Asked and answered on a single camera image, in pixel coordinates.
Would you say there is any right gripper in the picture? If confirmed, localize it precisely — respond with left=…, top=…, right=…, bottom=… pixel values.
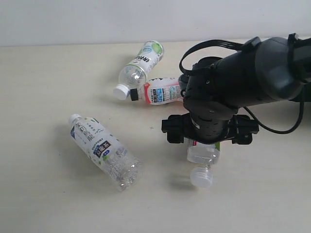
left=161, top=113, right=259, bottom=145

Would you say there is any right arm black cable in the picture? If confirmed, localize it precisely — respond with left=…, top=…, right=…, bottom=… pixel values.
left=244, top=87, right=306, bottom=134

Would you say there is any orange green label bottle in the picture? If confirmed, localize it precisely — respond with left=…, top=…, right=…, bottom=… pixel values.
left=187, top=139, right=220, bottom=188

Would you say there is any green label clear bottle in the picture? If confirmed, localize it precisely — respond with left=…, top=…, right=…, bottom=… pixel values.
left=113, top=40, right=164, bottom=100

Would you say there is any pink label black-cap bottle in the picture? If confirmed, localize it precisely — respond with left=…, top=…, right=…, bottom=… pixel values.
left=130, top=78, right=182, bottom=105

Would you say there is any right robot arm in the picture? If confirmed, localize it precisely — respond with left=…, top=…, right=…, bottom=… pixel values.
left=161, top=33, right=311, bottom=145

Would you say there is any Suntory white label bottle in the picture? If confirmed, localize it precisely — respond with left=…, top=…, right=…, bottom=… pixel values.
left=69, top=114, right=142, bottom=191

